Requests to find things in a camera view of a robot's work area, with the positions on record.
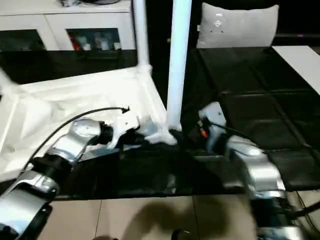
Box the black floor stand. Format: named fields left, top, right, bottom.
left=291, top=203, right=320, bottom=219

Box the black mat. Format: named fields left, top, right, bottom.
left=0, top=46, right=320, bottom=200

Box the black flat monitor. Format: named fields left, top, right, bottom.
left=274, top=31, right=320, bottom=40

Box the white plastic table top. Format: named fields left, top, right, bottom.
left=0, top=66, right=180, bottom=181

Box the red item behind glass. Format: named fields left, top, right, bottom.
left=69, top=34, right=80, bottom=51

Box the grey cushion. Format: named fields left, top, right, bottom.
left=195, top=1, right=281, bottom=49

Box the white cabinet with glass doors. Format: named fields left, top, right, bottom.
left=0, top=0, right=138, bottom=53

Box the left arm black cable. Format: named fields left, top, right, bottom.
left=23, top=105, right=131, bottom=174

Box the white flat board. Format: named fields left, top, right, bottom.
left=271, top=44, right=320, bottom=98

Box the white plastic table leg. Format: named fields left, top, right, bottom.
left=131, top=0, right=154, bottom=74
left=165, top=0, right=194, bottom=131
left=0, top=66, right=21, bottom=98

